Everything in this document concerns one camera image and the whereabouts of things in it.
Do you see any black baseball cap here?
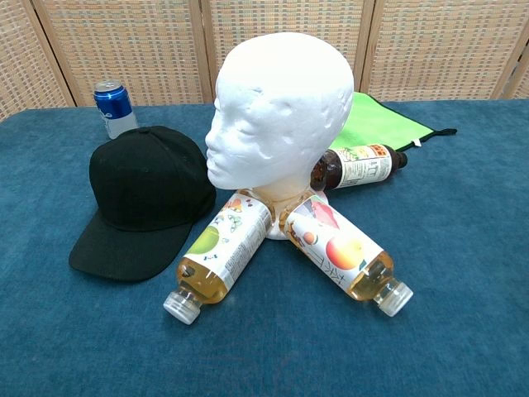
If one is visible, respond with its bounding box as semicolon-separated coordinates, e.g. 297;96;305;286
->
68;126;217;284

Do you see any woven rattan folding screen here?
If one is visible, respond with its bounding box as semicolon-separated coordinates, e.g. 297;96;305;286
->
0;0;529;122

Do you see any green apple label tea bottle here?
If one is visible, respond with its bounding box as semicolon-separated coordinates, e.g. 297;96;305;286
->
162;189;274;325

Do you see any blue and white soda can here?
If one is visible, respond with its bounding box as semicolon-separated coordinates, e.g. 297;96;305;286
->
93;79;140;141

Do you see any green microfiber cloth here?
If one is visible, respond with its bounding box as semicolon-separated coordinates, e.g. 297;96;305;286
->
331;91;458;151

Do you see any peach label tea bottle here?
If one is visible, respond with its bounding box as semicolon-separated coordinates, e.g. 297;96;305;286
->
279;194;414;318

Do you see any white foam mannequin head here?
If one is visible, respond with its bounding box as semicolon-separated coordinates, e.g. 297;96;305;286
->
204;32;355;242

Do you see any dark brown tea bottle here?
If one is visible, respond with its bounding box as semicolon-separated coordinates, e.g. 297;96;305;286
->
309;143;409;193

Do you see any blue velvet table cloth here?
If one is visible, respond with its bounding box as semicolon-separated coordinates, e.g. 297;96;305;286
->
0;98;529;397

